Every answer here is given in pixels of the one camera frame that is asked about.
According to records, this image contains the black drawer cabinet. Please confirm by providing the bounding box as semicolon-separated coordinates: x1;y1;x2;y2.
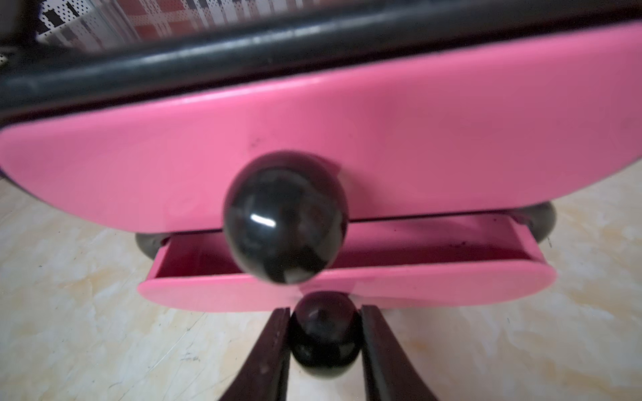
0;0;642;262

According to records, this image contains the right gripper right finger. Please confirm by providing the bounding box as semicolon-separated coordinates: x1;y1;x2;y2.
360;305;437;401

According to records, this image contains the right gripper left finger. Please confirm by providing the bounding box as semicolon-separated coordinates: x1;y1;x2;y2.
220;307;290;401

